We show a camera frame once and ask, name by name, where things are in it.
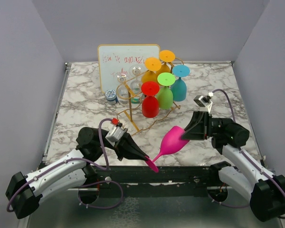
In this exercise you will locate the blue white small can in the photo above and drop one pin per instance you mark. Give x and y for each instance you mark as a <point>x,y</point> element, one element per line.
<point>111,96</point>

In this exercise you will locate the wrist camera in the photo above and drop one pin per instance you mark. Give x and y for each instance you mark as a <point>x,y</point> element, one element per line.
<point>116,133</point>
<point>204,102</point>

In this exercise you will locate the front orange wine glass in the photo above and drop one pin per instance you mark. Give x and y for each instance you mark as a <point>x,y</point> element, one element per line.
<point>152,64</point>

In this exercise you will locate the clear wine glass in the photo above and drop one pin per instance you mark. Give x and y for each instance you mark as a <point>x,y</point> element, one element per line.
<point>122,90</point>
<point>135,84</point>

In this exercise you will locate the orange wine glass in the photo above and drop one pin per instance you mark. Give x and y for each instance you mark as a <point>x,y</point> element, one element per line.
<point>166,56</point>
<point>152,64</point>

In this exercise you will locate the front clear wine glass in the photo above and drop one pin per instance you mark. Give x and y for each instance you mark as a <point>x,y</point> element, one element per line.
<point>122,90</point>

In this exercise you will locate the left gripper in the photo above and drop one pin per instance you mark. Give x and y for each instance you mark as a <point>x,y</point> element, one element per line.
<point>127,147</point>

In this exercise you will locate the rear orange wine glass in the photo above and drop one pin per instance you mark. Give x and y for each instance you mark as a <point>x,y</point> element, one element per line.
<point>166,56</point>

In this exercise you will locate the red wine glass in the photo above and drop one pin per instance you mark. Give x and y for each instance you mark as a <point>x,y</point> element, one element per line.
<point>150,104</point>

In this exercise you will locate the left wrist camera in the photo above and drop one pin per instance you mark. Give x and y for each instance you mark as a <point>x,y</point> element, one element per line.
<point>116,133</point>

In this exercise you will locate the pink wine glass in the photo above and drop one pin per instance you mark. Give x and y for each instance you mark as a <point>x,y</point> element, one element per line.
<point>170,144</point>

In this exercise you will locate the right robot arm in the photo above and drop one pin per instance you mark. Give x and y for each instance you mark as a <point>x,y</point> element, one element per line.
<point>264,190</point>

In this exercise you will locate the green wine glass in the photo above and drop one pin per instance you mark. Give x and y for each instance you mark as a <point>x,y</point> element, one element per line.
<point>165,95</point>

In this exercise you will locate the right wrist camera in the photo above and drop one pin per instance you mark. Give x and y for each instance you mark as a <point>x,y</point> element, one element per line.
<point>204,102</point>

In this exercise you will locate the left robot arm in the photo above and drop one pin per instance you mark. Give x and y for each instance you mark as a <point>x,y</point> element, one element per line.
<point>81,167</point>

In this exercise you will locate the yellow framed whiteboard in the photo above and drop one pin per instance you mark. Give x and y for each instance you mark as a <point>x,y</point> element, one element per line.
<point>116,60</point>

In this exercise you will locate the teal wine glass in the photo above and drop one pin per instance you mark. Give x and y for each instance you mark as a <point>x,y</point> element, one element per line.
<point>179,88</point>

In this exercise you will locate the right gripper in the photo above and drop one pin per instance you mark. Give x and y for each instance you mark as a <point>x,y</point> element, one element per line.
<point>200,127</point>

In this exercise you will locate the gold wire glass rack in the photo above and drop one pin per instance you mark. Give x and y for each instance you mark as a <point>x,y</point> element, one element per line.
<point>134,111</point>

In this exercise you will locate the rear clear wine glass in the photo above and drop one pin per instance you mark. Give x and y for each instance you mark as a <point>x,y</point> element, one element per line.
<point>135,84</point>

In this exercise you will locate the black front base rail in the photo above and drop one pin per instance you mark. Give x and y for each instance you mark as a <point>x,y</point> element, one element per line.
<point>170,181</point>

